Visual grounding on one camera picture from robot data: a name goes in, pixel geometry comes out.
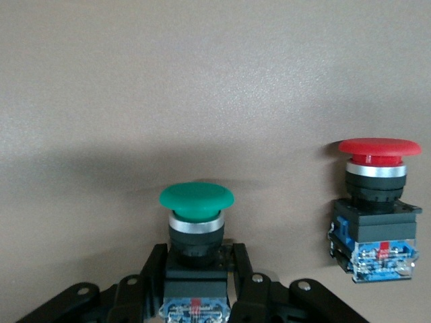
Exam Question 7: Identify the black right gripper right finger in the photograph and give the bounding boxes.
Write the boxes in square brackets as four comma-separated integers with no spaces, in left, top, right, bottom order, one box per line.
[228,242,371,323]

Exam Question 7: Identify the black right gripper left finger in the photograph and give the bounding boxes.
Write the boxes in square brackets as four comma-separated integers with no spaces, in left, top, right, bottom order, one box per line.
[15,242,169,323]

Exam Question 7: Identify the green mushroom push button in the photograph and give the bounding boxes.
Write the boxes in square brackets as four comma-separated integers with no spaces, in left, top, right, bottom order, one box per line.
[158,182,236,323]

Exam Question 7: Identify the red mushroom push button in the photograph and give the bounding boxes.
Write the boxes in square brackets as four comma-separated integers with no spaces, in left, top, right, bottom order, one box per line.
[325,137,423,285]

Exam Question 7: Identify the brown table mat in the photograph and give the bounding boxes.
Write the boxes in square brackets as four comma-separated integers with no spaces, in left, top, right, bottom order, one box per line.
[0,0,431,323]

